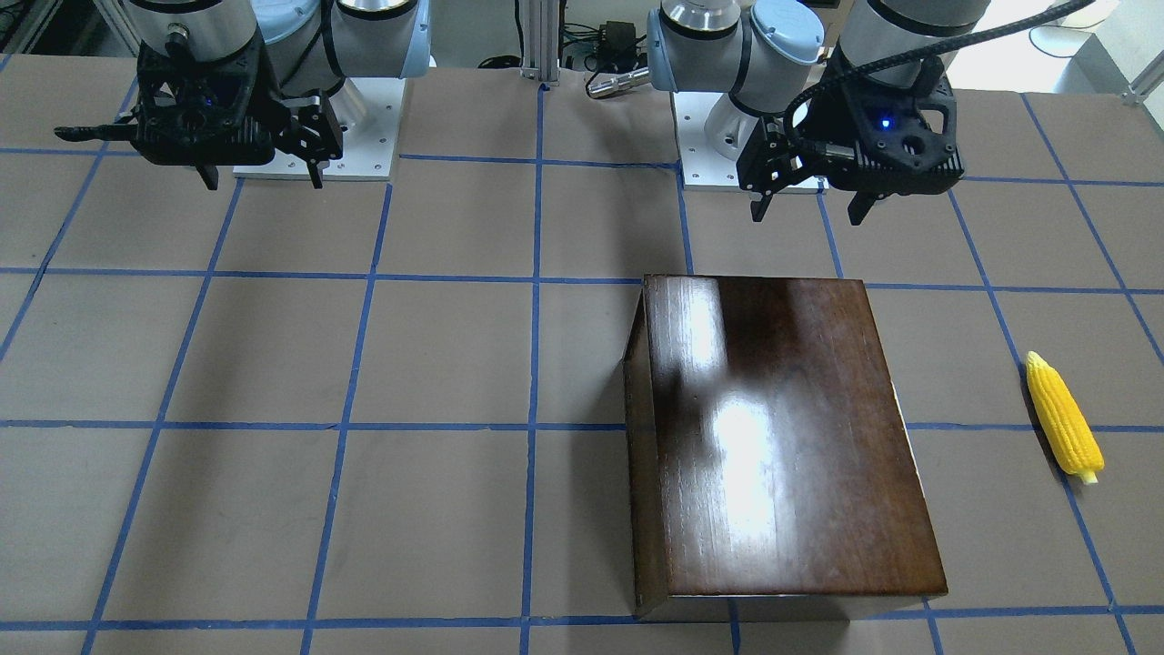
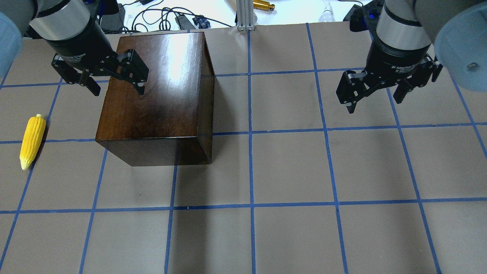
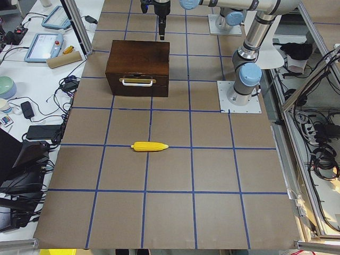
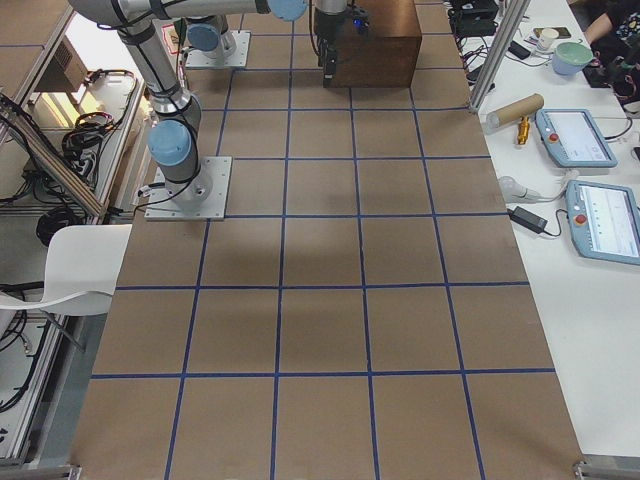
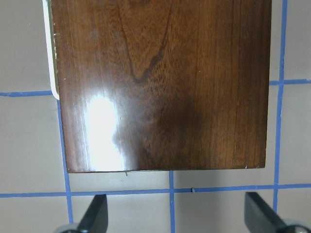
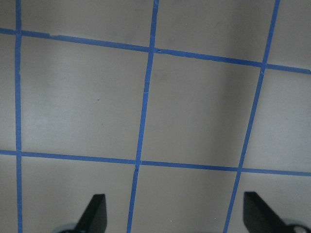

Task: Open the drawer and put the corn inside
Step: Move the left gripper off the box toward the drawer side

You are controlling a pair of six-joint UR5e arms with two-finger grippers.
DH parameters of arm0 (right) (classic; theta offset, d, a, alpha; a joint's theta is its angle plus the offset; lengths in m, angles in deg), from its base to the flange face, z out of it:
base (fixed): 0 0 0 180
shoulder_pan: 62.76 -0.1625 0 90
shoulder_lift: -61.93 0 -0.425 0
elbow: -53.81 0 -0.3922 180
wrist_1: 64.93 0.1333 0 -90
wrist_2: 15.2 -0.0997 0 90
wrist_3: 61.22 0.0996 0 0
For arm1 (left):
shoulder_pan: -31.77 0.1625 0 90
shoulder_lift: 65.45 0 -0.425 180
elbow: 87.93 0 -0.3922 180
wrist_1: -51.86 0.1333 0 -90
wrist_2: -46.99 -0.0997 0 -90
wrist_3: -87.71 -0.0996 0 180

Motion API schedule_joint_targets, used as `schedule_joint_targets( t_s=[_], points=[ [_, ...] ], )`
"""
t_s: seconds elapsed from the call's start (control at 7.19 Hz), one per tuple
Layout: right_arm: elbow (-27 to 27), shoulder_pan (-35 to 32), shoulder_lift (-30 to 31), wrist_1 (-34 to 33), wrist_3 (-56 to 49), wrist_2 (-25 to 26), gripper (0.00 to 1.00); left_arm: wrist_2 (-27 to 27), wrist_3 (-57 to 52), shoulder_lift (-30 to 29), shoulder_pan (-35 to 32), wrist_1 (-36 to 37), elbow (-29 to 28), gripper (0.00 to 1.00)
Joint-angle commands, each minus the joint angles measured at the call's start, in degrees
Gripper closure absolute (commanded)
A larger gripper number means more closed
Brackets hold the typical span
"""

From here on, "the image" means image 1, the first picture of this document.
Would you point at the silver cylindrical tool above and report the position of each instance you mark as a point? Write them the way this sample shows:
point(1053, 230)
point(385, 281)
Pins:
point(618, 84)

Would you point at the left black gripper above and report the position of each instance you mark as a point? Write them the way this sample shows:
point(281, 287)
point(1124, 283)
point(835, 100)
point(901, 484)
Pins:
point(826, 120)

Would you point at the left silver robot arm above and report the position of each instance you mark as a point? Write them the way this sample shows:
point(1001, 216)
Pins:
point(760, 56)

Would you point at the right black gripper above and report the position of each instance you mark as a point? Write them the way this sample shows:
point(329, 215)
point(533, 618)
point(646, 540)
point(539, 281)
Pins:
point(310, 129)

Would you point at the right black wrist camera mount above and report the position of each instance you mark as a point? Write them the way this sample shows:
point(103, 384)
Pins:
point(190, 113)

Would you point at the dark wooden drawer cabinet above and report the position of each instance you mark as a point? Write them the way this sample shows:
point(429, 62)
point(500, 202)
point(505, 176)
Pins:
point(771, 476)

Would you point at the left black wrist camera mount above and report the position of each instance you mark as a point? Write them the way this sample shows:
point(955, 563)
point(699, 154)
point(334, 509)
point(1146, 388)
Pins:
point(883, 140)

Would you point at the aluminium frame post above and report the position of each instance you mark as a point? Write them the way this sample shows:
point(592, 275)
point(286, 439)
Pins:
point(540, 40)

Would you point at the yellow toy corn cob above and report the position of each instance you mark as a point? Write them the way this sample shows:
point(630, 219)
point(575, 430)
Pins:
point(1069, 435)

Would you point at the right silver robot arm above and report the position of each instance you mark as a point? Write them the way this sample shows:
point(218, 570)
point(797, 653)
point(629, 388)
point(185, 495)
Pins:
point(309, 45)

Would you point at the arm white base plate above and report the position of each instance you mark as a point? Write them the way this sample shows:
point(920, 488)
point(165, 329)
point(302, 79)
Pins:
point(369, 110)
point(711, 133)

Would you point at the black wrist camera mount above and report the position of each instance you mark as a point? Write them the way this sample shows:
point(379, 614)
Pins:
point(883, 140)
point(190, 113)

